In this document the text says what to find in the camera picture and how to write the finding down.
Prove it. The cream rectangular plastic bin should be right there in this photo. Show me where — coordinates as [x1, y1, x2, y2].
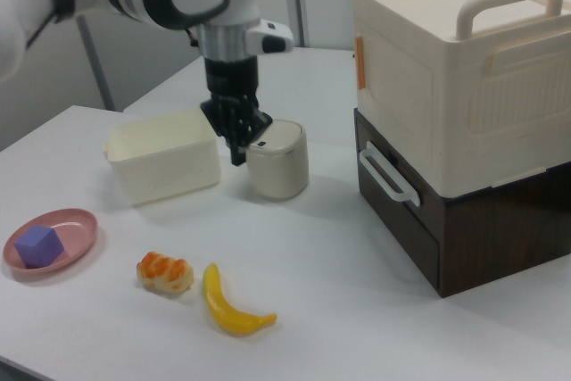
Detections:
[103, 107, 223, 208]

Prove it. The yellow toy banana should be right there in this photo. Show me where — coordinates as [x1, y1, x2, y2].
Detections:
[203, 262, 278, 336]

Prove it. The dark wood drawer cabinet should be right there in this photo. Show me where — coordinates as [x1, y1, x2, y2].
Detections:
[353, 107, 571, 298]

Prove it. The pink plate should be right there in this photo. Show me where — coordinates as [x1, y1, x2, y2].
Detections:
[3, 207, 99, 283]

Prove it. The purple cube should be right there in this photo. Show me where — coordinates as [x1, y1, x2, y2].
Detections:
[13, 225, 65, 269]

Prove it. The small cream trash can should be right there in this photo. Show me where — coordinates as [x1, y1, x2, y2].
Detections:
[245, 119, 310, 201]

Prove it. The toy croissant bread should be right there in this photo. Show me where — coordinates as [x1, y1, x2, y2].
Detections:
[135, 250, 195, 295]

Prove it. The cream storage box with handles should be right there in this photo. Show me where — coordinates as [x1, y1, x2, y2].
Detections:
[350, 0, 571, 198]

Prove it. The dark wood drawer white handle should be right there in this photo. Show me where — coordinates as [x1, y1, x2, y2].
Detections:
[354, 118, 442, 252]

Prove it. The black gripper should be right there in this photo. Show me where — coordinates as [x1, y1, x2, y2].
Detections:
[200, 56, 275, 167]

